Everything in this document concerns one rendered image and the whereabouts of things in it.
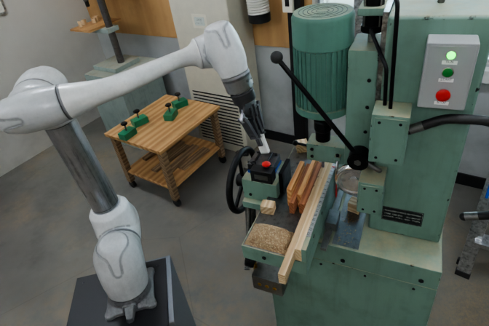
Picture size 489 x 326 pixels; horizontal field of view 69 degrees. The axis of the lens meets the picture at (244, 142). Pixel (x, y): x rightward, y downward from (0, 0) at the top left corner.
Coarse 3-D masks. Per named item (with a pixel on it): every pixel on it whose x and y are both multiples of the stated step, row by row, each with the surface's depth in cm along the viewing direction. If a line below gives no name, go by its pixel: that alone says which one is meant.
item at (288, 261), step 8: (320, 168) 132; (312, 192) 122; (312, 200) 119; (304, 208) 116; (304, 216) 113; (296, 232) 108; (296, 240) 106; (288, 248) 104; (288, 256) 101; (288, 264) 99; (280, 272) 98; (288, 272) 100; (280, 280) 98
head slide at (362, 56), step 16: (352, 48) 97; (368, 48) 95; (352, 64) 98; (368, 64) 96; (352, 80) 100; (368, 80) 98; (352, 96) 103; (368, 96) 101; (352, 112) 106; (368, 112) 104; (352, 128) 109; (368, 128) 107; (352, 144) 112; (368, 144) 110
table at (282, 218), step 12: (300, 156) 145; (252, 204) 132; (276, 204) 125; (264, 216) 121; (276, 216) 120; (288, 216) 119; (300, 216) 119; (324, 216) 120; (288, 228) 115; (252, 252) 112; (264, 252) 109; (312, 252) 110; (276, 264) 110; (300, 264) 105
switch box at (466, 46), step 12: (432, 36) 80; (444, 36) 80; (456, 36) 79; (468, 36) 78; (432, 48) 78; (444, 48) 77; (456, 48) 76; (468, 48) 75; (432, 60) 79; (456, 60) 77; (468, 60) 77; (432, 72) 81; (456, 72) 79; (468, 72) 78; (420, 84) 85; (432, 84) 82; (444, 84) 81; (456, 84) 80; (468, 84) 79; (420, 96) 85; (432, 96) 84; (456, 96) 82; (444, 108) 84; (456, 108) 83
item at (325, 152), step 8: (312, 136) 126; (336, 136) 125; (312, 144) 123; (320, 144) 122; (328, 144) 121; (336, 144) 121; (344, 144) 120; (312, 152) 124; (320, 152) 123; (328, 152) 122; (336, 152) 120; (320, 160) 125; (328, 160) 124
